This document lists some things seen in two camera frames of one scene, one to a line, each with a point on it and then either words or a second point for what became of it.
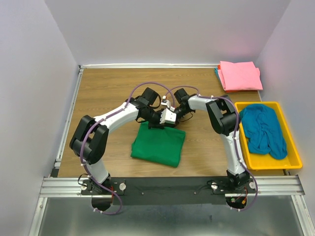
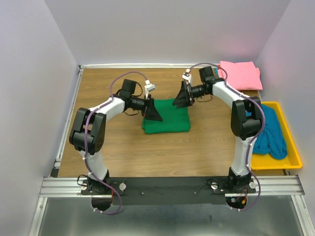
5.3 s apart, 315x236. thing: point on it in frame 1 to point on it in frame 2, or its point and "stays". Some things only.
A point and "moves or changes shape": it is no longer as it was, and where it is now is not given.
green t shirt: x=164 y=146 moves or changes shape
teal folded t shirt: x=216 y=71 stays
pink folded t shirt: x=242 y=76 stays
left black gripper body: x=153 y=118 stays
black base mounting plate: x=168 y=191 stays
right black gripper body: x=180 y=113 to x=193 y=102
